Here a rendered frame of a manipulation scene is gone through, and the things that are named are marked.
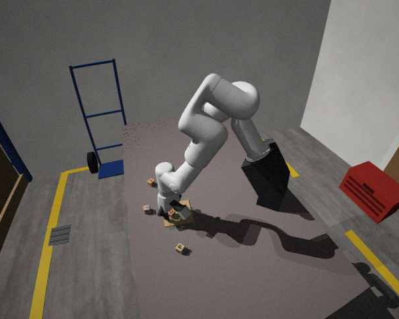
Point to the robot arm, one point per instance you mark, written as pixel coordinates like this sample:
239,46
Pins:
238,101

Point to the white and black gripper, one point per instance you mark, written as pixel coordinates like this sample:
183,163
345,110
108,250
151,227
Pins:
163,205

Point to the tan flat mat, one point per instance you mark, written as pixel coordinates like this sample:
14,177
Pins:
177,220

